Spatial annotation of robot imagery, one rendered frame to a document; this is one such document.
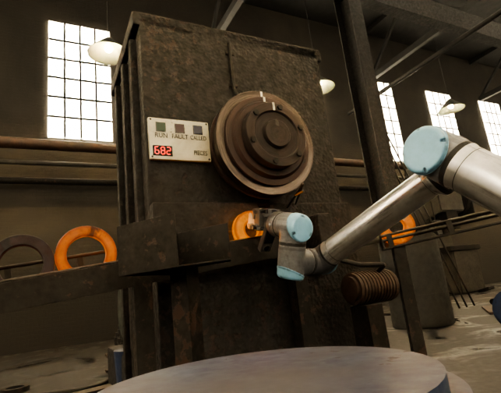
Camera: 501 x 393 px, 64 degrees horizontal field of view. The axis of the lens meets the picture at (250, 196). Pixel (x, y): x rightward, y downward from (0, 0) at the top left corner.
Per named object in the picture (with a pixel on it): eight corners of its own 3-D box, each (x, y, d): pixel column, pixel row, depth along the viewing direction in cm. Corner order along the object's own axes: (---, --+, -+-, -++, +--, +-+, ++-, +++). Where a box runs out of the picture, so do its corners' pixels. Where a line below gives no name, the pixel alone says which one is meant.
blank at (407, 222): (396, 253, 170) (397, 252, 167) (368, 226, 174) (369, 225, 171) (421, 227, 171) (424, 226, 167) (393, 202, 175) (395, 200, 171)
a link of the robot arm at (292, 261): (314, 281, 132) (316, 244, 133) (289, 283, 125) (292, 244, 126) (294, 276, 140) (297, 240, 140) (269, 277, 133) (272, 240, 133)
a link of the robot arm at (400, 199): (475, 132, 108) (314, 253, 150) (455, 124, 100) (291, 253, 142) (502, 166, 103) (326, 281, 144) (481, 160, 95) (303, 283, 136)
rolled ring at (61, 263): (43, 242, 123) (43, 244, 126) (73, 295, 123) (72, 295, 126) (99, 215, 133) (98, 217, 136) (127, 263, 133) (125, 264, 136)
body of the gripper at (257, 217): (268, 208, 155) (285, 209, 144) (268, 230, 155) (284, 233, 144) (251, 208, 151) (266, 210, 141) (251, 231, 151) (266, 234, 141)
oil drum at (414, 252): (379, 328, 406) (364, 242, 427) (420, 320, 433) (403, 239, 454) (427, 331, 355) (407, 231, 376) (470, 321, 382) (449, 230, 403)
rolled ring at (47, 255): (47, 228, 125) (47, 230, 128) (-22, 242, 116) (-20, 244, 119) (61, 285, 123) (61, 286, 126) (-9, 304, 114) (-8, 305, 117)
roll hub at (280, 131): (245, 168, 157) (238, 103, 163) (304, 171, 169) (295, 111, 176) (252, 164, 152) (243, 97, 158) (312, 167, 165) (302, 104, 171)
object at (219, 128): (215, 198, 159) (205, 91, 170) (312, 199, 180) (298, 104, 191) (221, 193, 153) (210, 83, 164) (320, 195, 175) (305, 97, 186)
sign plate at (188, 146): (149, 160, 160) (146, 118, 164) (209, 163, 172) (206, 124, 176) (150, 157, 158) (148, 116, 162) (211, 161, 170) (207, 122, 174)
